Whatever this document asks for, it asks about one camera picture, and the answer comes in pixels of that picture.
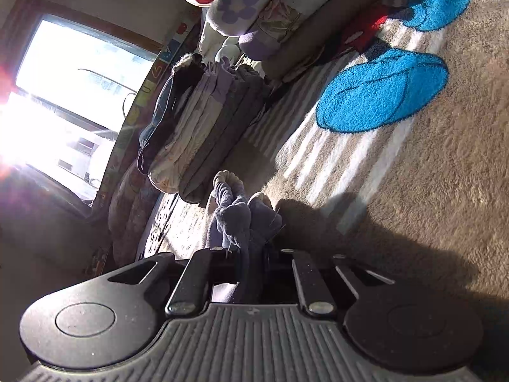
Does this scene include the Mickey Mouse plush blanket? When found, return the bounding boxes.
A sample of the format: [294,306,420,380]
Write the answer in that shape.
[135,0,509,367]

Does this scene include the floral purple bedding stack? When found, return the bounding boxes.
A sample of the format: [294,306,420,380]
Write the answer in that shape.
[199,0,378,80]

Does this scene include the colourful alphabet foam mat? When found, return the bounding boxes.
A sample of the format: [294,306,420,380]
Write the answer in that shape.
[91,17,200,213]

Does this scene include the window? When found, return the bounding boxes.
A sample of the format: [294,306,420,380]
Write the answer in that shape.
[1,15,156,204]

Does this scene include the purple grey sweatpants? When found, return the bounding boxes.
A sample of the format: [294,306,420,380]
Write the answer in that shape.
[206,170,283,304]

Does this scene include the cream grey clothes stack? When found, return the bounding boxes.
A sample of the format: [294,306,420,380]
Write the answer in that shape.
[147,58,270,203]

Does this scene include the pink floral long quilt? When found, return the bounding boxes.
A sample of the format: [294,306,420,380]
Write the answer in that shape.
[108,161,160,266]

